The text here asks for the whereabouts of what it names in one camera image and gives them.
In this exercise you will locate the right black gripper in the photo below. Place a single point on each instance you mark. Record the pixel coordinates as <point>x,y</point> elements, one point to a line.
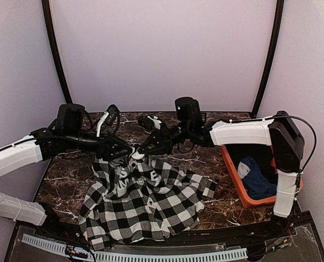
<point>164,138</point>

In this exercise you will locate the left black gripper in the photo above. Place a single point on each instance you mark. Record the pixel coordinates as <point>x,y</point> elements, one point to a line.
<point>105,149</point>

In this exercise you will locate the black white plaid shirt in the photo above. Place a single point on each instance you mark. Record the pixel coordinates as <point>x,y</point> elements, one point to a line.
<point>127,199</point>

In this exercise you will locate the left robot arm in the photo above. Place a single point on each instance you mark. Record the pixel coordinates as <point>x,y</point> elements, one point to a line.
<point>63,134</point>

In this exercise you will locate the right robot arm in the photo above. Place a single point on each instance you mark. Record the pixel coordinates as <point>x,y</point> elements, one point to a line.
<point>277,131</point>

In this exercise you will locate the black garment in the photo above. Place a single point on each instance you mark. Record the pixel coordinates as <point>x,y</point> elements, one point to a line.
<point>260,153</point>

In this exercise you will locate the orange plastic basket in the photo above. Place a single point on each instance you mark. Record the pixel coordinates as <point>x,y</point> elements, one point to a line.
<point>269,171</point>

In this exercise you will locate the blue garment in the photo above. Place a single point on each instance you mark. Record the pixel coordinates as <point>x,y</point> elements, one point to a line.
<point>255,184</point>

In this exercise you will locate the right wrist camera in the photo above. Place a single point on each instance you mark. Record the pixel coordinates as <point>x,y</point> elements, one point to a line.
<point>150,123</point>

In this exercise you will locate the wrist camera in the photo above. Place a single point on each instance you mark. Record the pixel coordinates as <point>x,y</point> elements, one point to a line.
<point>150,123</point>
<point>107,120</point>

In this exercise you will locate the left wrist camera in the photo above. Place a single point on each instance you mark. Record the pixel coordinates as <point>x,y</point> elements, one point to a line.
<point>107,120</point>

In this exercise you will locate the white slotted cable duct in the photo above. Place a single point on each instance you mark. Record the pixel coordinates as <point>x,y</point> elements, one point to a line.
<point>136,253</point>

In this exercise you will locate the black front rail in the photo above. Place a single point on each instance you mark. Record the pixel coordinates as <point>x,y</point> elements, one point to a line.
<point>256,236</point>

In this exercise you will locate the left black frame post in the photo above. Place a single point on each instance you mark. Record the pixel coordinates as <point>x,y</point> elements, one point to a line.
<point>55,51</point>

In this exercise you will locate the black frame post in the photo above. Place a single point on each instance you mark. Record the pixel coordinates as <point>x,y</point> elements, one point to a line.
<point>269,59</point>
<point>55,51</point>

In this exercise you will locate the right black frame post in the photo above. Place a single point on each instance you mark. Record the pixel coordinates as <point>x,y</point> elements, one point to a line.
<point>269,59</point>

